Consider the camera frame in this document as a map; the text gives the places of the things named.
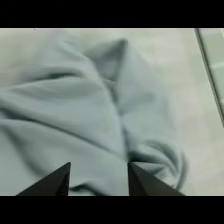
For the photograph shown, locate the pale blue shirt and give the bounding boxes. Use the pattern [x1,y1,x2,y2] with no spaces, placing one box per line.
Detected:
[0,28,188,197]

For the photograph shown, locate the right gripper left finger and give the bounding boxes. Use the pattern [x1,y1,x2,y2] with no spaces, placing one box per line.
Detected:
[16,161,72,197]

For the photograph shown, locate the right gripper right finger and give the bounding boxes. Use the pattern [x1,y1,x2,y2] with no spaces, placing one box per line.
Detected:
[127,161,185,197]

